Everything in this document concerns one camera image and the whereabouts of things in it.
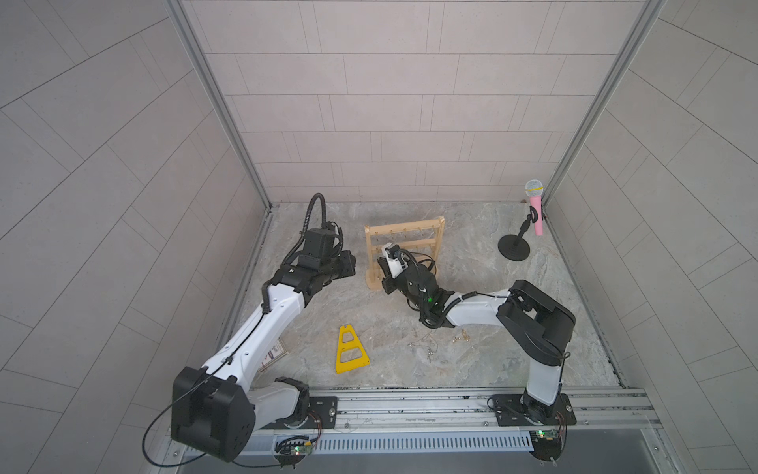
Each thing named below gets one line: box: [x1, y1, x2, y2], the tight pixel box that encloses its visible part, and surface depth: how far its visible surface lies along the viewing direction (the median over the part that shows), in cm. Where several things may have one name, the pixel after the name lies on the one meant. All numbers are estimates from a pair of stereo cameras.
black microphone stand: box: [497, 205, 538, 262], surface depth 104 cm
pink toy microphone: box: [525, 178, 544, 237], surface depth 88 cm
